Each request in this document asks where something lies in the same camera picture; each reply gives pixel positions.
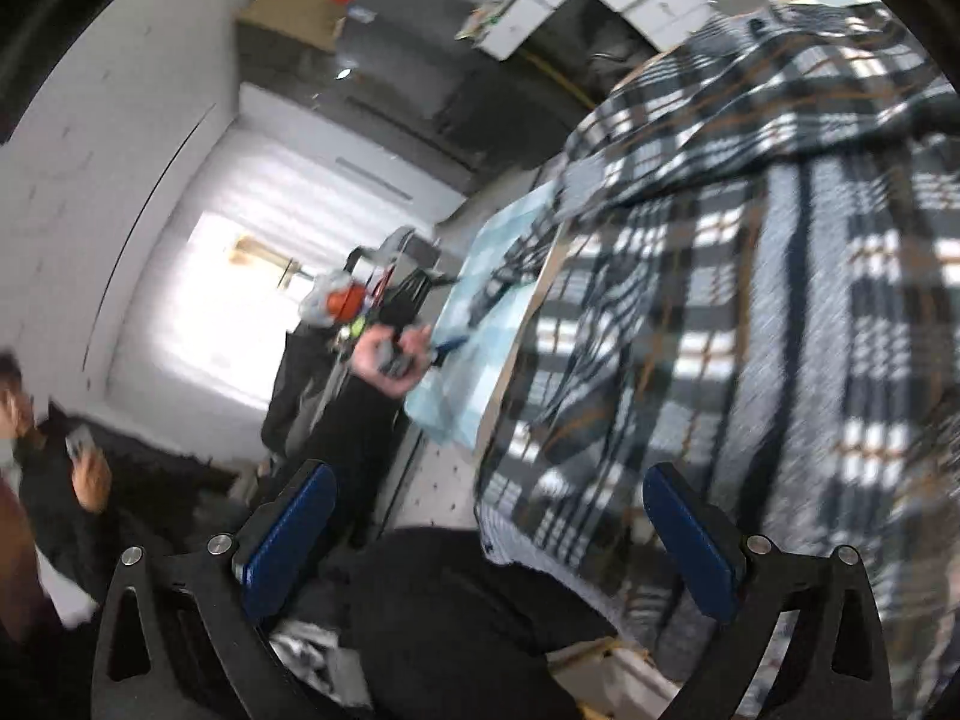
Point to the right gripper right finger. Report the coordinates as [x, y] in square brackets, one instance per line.
[836, 664]

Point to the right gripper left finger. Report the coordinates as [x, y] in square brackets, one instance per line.
[182, 636]

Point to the plaid knit cardigan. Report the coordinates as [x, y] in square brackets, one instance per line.
[752, 250]

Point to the person's left hand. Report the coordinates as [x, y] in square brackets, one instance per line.
[392, 362]

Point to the seated person in black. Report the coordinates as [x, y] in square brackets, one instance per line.
[91, 492]

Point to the light blue checked blanket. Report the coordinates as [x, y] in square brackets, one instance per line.
[451, 401]

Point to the dark grey refrigerator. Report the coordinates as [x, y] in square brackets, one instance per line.
[469, 115]

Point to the cardboard box on fridge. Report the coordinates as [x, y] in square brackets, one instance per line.
[316, 23]

